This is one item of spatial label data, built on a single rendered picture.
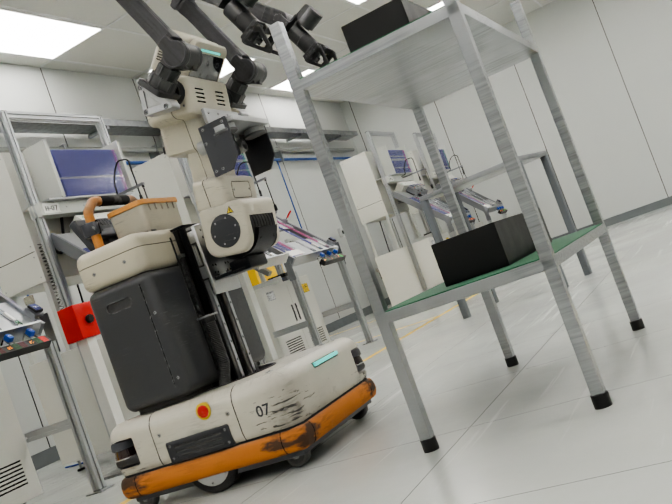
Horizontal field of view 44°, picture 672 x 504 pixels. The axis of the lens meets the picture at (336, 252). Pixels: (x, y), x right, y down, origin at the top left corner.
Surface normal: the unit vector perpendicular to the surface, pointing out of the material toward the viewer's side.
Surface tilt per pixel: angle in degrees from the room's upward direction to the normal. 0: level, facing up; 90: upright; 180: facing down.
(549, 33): 90
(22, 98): 90
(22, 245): 90
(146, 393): 90
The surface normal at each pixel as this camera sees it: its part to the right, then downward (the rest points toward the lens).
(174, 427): -0.36, 0.09
